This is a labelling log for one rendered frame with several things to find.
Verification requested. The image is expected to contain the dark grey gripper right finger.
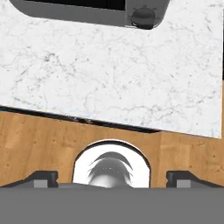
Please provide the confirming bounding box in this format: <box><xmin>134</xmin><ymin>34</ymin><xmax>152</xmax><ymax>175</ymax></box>
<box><xmin>165</xmin><ymin>171</ymin><xmax>224</xmax><ymax>189</ymax></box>

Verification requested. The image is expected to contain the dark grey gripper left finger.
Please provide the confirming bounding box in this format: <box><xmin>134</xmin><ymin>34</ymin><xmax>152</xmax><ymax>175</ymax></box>
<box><xmin>0</xmin><ymin>171</ymin><xmax>60</xmax><ymax>189</ymax></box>

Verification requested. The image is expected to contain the white round dome object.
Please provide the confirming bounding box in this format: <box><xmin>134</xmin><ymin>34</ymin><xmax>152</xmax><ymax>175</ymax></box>
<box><xmin>72</xmin><ymin>138</ymin><xmax>152</xmax><ymax>189</ymax></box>

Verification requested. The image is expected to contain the dark round oven knob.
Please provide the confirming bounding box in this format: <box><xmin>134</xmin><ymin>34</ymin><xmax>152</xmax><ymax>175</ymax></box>
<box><xmin>130</xmin><ymin>7</ymin><xmax>157</xmax><ymax>31</ymax></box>

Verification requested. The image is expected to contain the grey countertop oven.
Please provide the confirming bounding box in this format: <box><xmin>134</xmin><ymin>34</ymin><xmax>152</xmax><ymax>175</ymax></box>
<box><xmin>10</xmin><ymin>0</ymin><xmax>172</xmax><ymax>31</ymax></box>

